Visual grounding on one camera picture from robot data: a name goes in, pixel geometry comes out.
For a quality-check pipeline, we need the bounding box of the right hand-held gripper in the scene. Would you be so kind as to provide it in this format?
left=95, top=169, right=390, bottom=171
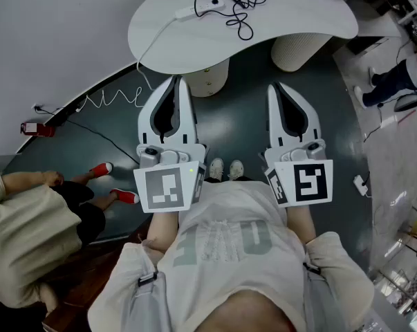
left=263, top=81, right=334, bottom=208

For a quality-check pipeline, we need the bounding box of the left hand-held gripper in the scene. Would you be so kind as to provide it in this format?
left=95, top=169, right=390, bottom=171
left=133, top=75, right=210, bottom=214

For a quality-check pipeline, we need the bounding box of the white power strip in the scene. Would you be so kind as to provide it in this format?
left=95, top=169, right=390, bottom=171
left=174, top=0, right=227, bottom=22

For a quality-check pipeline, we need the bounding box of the person's right forearm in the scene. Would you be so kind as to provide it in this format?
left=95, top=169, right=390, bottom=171
left=285, top=204, right=318, bottom=246

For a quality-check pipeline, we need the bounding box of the person's left forearm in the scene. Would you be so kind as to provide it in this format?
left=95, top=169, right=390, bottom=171
left=146, top=207, right=182, bottom=255

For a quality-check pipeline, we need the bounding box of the cream ribbed table leg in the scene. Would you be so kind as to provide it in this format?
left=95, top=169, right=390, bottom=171
left=270, top=32, right=334, bottom=73
left=185, top=57, right=230, bottom=98

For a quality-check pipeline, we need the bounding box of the person's left white shoe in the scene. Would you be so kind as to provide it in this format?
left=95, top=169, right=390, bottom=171
left=208, top=157, right=225, bottom=181

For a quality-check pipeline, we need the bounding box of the person's white shoe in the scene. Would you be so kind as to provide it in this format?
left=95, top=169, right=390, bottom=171
left=208, top=157, right=225, bottom=181
left=227, top=159, right=245, bottom=181

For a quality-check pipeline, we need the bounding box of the person's right white shoe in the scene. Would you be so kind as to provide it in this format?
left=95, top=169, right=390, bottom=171
left=227, top=159, right=245, bottom=181

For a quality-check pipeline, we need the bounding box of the grey round stool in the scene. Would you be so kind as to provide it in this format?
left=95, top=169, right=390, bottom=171
left=393, top=92, right=417, bottom=113

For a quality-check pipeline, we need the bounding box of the red fire extinguisher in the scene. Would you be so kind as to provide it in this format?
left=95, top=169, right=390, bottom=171
left=19, top=121, right=56, bottom=138

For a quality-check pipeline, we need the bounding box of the person's white printed shirt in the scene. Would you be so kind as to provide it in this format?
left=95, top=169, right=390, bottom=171
left=86, top=180, right=376, bottom=332

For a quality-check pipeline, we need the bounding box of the person's chin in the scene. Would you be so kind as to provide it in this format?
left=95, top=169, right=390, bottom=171
left=196, top=290, right=299, bottom=332

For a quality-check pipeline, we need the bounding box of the white cable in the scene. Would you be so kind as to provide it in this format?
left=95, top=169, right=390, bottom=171
left=75, top=15, right=180, bottom=112

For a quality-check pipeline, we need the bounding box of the long black cable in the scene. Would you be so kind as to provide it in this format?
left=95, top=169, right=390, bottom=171
left=34, top=105, right=142, bottom=167

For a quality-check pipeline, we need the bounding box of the black cord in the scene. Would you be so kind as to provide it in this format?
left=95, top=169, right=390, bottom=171
left=193, top=0, right=268, bottom=42

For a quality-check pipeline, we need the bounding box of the left grey shoulder strap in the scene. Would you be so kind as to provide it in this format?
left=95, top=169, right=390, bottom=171
left=129, top=247, right=172, bottom=332

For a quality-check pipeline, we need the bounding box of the grey shoulder strap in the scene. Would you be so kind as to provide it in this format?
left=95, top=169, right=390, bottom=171
left=302, top=261, right=337, bottom=332
left=129, top=247, right=172, bottom=332

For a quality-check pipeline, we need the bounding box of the right grey shoulder strap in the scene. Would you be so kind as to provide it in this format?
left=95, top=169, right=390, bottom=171
left=302, top=261, right=337, bottom=332

